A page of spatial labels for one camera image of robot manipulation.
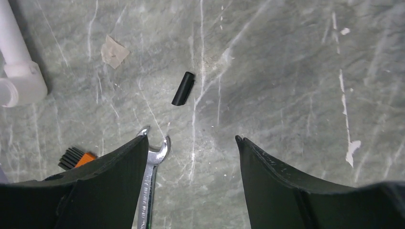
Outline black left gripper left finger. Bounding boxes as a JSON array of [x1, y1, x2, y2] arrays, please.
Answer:
[[0, 136, 149, 229]]

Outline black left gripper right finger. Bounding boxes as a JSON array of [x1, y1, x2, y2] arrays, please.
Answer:
[[235, 136, 405, 229]]

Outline black marker cap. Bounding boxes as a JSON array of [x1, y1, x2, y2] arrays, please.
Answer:
[[171, 72, 195, 106]]

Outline orange black hex keys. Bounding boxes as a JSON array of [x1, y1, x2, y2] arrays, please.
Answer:
[[58, 147, 97, 171]]

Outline silver combination wrench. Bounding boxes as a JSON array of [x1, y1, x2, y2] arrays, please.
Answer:
[[137, 135, 171, 229]]

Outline beige tape scrap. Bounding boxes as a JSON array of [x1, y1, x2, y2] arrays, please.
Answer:
[[101, 35, 130, 69]]

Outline white PVC pipe frame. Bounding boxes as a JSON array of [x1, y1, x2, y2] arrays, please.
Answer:
[[0, 0, 48, 107]]

